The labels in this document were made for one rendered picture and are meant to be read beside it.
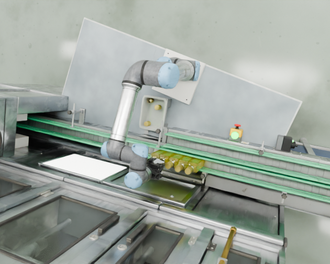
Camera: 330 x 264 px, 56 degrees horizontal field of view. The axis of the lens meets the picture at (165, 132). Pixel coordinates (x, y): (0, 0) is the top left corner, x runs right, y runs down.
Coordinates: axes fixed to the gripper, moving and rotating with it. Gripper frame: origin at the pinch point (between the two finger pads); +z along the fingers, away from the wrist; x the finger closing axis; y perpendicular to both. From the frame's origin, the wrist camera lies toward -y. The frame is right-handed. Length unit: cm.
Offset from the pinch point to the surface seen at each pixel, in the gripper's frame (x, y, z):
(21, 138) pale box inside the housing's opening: -9, -105, 11
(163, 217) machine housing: -16.7, 16.3, -24.6
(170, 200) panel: -12.5, 15.0, -13.5
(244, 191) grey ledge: -12, 46, 31
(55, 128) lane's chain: -2, -92, 30
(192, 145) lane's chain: 8.3, 10.5, 30.3
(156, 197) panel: -12.7, 7.4, -13.6
